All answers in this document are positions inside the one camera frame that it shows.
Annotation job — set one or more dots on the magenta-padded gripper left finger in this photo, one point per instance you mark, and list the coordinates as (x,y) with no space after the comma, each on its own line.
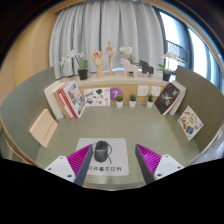
(78,160)

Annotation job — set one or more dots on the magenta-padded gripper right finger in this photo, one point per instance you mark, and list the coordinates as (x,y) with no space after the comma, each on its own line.
(150,160)

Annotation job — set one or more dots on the dark grey computer mouse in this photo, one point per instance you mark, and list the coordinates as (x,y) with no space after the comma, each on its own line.
(102,151)

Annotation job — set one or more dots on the white printed mouse pad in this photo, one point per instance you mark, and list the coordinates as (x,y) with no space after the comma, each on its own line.
(120,156)

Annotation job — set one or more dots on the beige card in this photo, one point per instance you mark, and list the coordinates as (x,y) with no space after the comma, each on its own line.
(43,128)

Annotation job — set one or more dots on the colourful sticker sheet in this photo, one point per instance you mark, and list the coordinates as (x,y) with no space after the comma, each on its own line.
(190,122)

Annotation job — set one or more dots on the brown cover book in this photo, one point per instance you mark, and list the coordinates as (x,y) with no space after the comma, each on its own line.
(61,103)

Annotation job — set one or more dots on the red-edged picture magazine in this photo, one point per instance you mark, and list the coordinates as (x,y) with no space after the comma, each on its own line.
(74,98)

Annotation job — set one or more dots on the dark cover book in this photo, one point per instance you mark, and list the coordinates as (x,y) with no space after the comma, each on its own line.
(166,98)

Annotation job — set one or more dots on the thick white book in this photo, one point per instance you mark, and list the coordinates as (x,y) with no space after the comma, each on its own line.
(51,100)

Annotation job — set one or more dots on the white illustrated card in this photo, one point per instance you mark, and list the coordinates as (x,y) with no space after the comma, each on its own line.
(96,96)

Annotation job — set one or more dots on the white leaning books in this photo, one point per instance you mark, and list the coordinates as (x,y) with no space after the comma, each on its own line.
(180,98)

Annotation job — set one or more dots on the purple round number sign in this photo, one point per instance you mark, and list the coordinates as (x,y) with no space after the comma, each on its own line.
(116,92)

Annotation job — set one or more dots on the grey-green desk partition panel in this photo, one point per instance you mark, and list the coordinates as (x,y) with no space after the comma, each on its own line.
(203,96)
(23,103)

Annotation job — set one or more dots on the light wooden back shelf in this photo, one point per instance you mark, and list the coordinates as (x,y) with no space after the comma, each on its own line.
(130,81)

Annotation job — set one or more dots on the white orchid in black pot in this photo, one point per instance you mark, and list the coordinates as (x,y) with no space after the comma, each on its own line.
(126,50)
(82,74)
(166,76)

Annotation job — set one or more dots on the black horse figurine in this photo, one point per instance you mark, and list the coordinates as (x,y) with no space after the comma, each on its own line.
(146,67)

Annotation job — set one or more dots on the pink horse figurine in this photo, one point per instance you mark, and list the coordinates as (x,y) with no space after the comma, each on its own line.
(129,68)

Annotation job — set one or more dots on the wooden hand model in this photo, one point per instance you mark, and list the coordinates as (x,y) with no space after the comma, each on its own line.
(98,63)

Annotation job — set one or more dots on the wooden artist mannequin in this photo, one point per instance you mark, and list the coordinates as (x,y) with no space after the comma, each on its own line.
(111,53)

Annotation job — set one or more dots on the dark-framed window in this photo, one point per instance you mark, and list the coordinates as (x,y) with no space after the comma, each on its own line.
(196,50)

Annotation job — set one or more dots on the light grey curtain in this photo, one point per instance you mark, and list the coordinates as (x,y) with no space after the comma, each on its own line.
(106,30)

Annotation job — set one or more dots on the white wall socket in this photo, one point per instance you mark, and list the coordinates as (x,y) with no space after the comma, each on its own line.
(143,90)
(156,91)

